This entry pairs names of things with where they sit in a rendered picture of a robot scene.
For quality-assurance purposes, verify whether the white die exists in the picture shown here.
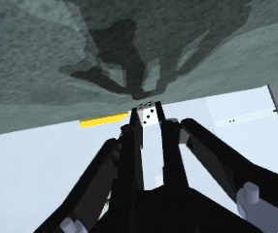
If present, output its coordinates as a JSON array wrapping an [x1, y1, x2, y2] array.
[[136, 101, 158, 127]]

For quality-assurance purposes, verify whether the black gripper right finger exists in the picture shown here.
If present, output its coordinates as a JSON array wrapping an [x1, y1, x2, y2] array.
[[155, 101, 278, 233]]

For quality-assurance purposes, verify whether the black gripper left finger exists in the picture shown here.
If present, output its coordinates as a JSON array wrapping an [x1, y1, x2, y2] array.
[[33, 108, 145, 233]]

